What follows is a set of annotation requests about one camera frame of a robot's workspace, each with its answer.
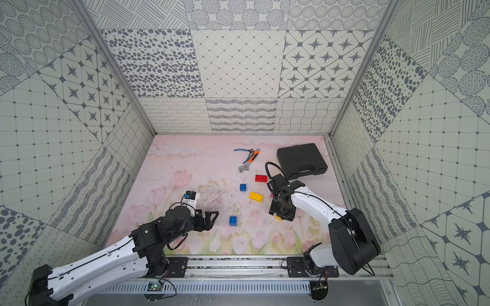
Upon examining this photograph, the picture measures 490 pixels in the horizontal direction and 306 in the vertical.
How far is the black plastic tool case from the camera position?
1.00 meters

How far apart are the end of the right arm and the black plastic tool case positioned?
25cm

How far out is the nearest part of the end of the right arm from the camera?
0.63 m
